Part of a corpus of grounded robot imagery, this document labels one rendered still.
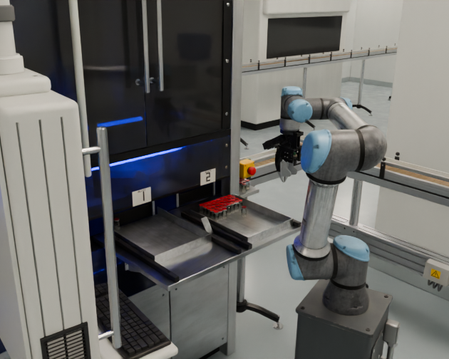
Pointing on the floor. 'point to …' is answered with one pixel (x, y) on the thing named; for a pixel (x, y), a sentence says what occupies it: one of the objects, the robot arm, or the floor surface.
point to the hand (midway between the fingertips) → (282, 178)
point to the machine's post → (227, 187)
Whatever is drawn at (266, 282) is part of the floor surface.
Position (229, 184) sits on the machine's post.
